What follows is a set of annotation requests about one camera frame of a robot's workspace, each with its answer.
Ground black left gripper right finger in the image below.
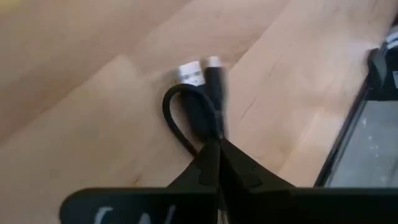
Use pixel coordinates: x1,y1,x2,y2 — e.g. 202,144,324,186
220,139,296,206

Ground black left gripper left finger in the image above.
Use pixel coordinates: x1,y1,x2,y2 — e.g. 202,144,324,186
167,139,221,200

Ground black USB cable bundle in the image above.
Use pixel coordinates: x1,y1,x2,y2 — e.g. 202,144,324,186
161,55,231,158

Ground black table edge frame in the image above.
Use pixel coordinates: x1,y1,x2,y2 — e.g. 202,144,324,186
313,46,398,187

